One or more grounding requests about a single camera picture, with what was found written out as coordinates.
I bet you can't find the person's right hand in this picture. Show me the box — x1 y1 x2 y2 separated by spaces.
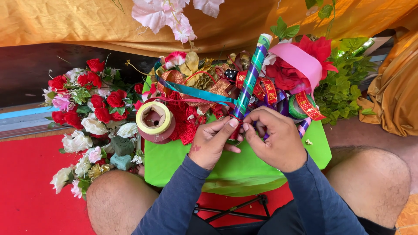
243 106 308 173

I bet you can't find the person's left hand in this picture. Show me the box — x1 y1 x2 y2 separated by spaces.
189 116 242 170

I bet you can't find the red cord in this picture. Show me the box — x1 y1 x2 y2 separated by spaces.
228 114 245 141

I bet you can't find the green purple ribbon-wrapped stick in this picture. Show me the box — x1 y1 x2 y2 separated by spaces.
229 34 273 141

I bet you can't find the purple pink ribbon-wrapped stick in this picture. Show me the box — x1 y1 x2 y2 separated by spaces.
295 117 312 139

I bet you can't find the red tassel fringe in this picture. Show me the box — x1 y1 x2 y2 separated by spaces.
165 91 209 146

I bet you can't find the green ribbon roll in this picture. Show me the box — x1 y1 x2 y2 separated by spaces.
288 95 317 120

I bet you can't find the maroon ribbon roll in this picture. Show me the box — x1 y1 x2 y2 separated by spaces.
138 108 177 145

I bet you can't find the red gold patterned ribbon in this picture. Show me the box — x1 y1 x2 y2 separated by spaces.
295 91 327 122

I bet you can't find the teal ribbon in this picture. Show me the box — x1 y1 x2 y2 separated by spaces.
153 60 238 106

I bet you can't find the copper glitter ribbon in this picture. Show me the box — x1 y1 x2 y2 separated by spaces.
158 69 233 114

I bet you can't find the yellow tape roll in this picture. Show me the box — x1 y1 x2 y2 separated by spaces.
135 101 173 136

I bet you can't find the red artificial poinsettia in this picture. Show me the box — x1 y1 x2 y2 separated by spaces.
265 35 339 92

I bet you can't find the gold artificial flower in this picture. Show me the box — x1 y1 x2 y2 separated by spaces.
179 51 214 87

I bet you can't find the wide pink ribbon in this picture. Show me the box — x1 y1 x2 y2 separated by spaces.
268 43 324 98

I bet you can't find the dark green floral foam block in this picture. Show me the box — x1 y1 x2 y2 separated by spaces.
110 136 135 156

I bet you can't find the green artificial leaf garland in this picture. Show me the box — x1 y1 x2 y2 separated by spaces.
312 37 379 126

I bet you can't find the light green floral foam block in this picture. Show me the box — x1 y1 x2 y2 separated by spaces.
109 153 133 171

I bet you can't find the pink white artificial flower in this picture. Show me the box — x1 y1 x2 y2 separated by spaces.
163 51 187 70

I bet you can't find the person's right leg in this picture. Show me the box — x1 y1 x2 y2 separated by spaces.
325 146 412 230

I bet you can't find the person's leg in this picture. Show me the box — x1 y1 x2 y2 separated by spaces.
325 146 412 230
86 170 161 235

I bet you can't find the person's left leg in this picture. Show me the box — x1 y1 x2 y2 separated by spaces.
86 170 161 235

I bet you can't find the heap of artificial roses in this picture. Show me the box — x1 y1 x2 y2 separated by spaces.
41 58 146 200

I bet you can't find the orange cloth bundle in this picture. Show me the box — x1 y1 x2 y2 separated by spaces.
357 28 418 137

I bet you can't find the pale pink artificial blossom branch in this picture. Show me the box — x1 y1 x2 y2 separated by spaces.
131 0 225 44

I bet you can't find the orange draped cloth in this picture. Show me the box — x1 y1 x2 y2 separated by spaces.
0 0 418 59

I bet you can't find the red floor mat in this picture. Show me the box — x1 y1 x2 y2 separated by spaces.
0 134 294 235

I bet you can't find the metal door rail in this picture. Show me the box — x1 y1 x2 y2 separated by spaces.
0 105 71 141

